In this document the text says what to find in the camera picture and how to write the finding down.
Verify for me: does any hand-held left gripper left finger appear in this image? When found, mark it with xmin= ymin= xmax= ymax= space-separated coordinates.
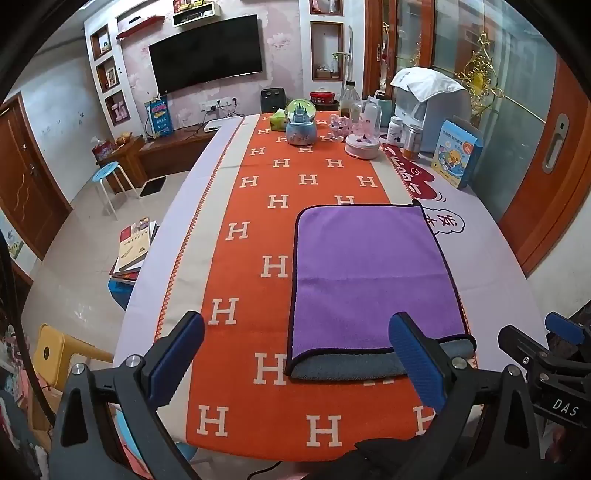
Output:
xmin=53 ymin=310 xmax=206 ymax=480

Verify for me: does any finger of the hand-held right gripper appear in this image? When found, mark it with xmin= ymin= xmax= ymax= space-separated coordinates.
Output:
xmin=497 ymin=325 xmax=557 ymax=367
xmin=544 ymin=312 xmax=588 ymax=346

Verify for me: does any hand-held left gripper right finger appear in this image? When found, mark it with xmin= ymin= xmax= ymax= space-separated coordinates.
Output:
xmin=389 ymin=312 xmax=542 ymax=480

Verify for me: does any purple and grey towel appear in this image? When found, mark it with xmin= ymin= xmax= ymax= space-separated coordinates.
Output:
xmin=284 ymin=203 xmax=478 ymax=382

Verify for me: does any orange letter-print blanket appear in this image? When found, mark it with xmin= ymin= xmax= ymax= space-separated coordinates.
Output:
xmin=154 ymin=111 xmax=482 ymax=452

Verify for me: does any stack of books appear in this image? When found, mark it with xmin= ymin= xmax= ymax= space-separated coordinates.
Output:
xmin=109 ymin=217 xmax=159 ymax=281

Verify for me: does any yellow plastic chair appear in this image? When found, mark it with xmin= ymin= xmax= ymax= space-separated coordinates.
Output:
xmin=33 ymin=323 xmax=114 ymax=394

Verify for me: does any wooden glass sliding door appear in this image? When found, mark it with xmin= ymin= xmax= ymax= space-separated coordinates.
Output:
xmin=498 ymin=54 xmax=591 ymax=278

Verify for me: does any blue round stool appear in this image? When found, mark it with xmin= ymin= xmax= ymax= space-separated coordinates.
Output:
xmin=91 ymin=161 xmax=140 ymax=218

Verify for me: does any blue duck picture box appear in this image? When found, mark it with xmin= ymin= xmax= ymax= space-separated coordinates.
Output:
xmin=430 ymin=119 xmax=485 ymax=189

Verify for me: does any wooden television cabinet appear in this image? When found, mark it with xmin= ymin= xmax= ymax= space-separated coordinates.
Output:
xmin=95 ymin=117 xmax=243 ymax=186

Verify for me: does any red gift box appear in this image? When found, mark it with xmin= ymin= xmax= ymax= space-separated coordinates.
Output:
xmin=92 ymin=138 xmax=117 ymax=161

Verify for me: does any orange jar silver lid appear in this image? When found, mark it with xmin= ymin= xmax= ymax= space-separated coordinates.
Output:
xmin=403 ymin=124 xmax=425 ymax=160

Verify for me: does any brown wooden door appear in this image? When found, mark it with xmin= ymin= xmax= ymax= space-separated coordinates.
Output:
xmin=0 ymin=91 xmax=73 ymax=262

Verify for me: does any white pill bottle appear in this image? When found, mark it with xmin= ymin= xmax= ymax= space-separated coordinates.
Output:
xmin=387 ymin=116 xmax=405 ymax=148

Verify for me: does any white water dispenser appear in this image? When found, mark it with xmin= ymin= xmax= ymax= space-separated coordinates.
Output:
xmin=393 ymin=90 xmax=472 ymax=156

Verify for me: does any pink glass dome ornament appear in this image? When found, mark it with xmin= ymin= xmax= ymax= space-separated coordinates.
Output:
xmin=345 ymin=100 xmax=382 ymax=160

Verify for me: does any blue cartoon box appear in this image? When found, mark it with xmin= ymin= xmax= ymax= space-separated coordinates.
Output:
xmin=144 ymin=97 xmax=174 ymax=138

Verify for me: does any pink toy figure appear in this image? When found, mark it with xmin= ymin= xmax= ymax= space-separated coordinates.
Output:
xmin=320 ymin=115 xmax=354 ymax=142

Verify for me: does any pale green kettle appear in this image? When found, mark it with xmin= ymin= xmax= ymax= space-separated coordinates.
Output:
xmin=368 ymin=90 xmax=394 ymax=136

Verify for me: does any blue castle snow globe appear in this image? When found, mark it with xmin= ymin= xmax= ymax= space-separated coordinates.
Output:
xmin=284 ymin=98 xmax=320 ymax=147

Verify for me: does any gold door ornament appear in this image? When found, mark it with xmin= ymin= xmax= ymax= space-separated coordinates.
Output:
xmin=454 ymin=31 xmax=505 ymax=101

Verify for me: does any black small heater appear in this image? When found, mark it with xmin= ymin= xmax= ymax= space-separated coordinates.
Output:
xmin=260 ymin=88 xmax=286 ymax=113

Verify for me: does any clear plastic bottle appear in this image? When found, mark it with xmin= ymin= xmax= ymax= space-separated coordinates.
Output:
xmin=340 ymin=80 xmax=362 ymax=119

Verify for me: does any white cloth cover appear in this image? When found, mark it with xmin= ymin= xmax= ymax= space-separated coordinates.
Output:
xmin=390 ymin=67 xmax=468 ymax=104

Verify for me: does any red pot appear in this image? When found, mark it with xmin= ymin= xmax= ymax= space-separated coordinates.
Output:
xmin=309 ymin=89 xmax=342 ymax=112

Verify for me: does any black flat television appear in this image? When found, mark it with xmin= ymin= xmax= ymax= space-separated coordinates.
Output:
xmin=148 ymin=14 xmax=264 ymax=96

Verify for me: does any black cable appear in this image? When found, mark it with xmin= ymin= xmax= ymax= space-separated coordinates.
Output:
xmin=255 ymin=460 xmax=297 ymax=480

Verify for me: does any white wall shelf unit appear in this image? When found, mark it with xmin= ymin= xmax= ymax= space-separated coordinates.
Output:
xmin=84 ymin=17 xmax=134 ymax=128

